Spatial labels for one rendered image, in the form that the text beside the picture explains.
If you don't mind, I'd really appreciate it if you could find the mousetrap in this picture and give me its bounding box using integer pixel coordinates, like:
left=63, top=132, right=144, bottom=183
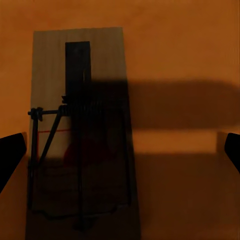
left=25, top=26, right=142, bottom=240

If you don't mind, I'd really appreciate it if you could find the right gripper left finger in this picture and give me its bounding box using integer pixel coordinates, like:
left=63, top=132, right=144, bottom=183
left=0, top=133, right=26, bottom=193

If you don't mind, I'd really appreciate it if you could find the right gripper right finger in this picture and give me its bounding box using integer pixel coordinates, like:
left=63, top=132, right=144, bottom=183
left=224, top=133, right=240, bottom=173

